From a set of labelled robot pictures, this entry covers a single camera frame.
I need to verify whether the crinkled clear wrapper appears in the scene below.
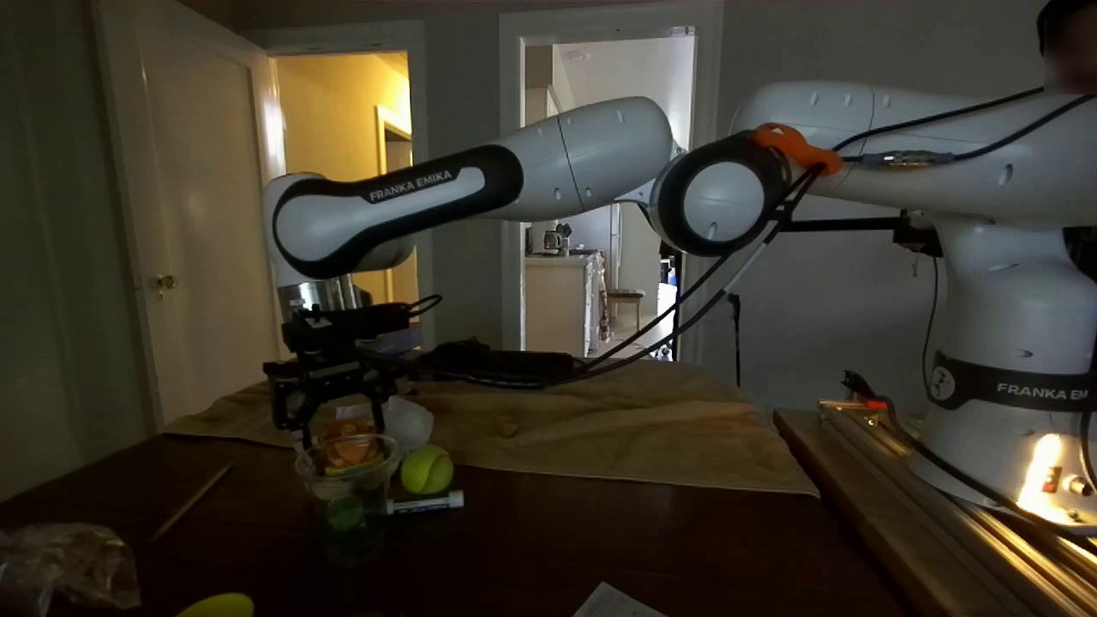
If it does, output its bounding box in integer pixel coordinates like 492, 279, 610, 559
0, 520, 142, 615

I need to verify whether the small green toy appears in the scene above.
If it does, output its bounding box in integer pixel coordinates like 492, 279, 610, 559
323, 485, 371, 539

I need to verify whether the orange toy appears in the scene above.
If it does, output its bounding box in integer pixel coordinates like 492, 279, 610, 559
306, 409, 393, 479

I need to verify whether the red connector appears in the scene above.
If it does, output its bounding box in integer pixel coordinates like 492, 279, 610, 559
815, 391, 890, 420

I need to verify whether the thin wooden stick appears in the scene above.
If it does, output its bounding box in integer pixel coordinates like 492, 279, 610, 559
146, 460, 236, 542

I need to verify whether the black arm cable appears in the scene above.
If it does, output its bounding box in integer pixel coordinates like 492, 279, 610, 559
574, 82, 1097, 381

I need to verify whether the black long box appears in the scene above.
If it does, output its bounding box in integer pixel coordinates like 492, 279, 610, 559
410, 341, 585, 395

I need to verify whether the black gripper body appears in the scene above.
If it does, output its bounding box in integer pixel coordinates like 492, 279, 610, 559
259, 331, 417, 400

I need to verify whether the clear plastic bag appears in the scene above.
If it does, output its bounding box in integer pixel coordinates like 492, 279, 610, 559
339, 391, 438, 460

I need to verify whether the small yellow ball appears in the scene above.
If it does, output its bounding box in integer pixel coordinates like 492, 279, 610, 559
171, 590, 256, 617

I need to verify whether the white marker pen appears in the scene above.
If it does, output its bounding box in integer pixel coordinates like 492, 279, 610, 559
385, 486, 468, 519

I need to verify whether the white door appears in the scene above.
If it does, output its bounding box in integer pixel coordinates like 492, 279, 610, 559
93, 0, 289, 430

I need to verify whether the yellow-green tennis ball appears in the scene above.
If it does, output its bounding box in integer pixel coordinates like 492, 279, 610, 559
398, 444, 459, 501

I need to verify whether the wooden base board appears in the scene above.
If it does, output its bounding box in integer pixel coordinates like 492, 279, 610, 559
770, 409, 1097, 617

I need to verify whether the white cabinet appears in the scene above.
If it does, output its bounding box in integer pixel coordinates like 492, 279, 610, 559
522, 252, 610, 359

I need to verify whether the white card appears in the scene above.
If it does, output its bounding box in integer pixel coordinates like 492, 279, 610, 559
568, 580, 672, 617

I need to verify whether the orange cable clip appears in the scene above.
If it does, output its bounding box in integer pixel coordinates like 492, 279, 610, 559
746, 119, 845, 178

